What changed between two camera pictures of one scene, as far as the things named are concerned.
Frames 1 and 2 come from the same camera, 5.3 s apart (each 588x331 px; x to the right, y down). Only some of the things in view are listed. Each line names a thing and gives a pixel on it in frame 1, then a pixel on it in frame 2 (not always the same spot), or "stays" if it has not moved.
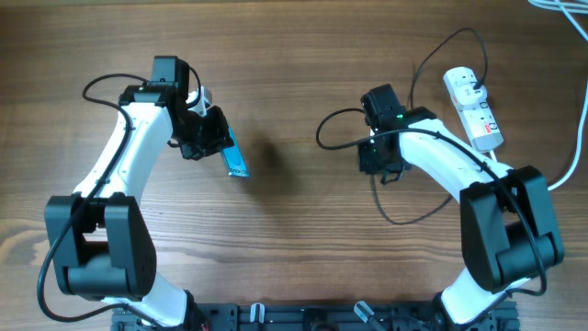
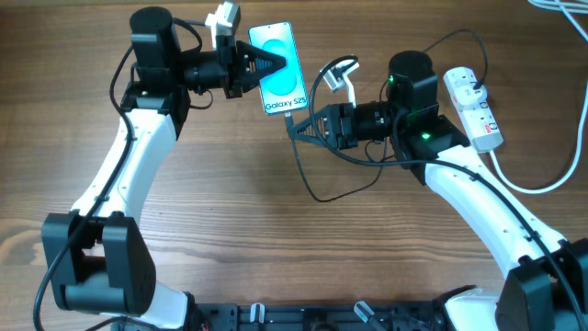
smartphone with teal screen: [233, 158] to [283, 90]
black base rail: [315, 316] stays
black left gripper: [216, 142] to [227, 53]
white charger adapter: [467, 94] stays
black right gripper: [367, 164] to [336, 139]
